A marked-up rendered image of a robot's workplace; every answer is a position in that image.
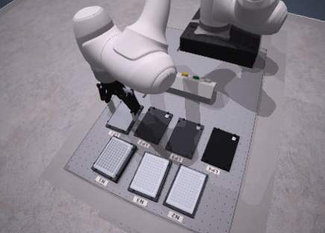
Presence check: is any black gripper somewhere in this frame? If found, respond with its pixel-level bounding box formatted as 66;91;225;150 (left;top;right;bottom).
96;81;141;121

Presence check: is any white button panel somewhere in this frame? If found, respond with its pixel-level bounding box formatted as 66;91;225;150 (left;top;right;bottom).
166;72;216;104

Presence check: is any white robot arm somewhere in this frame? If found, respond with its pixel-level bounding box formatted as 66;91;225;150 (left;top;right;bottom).
73;0;288;95

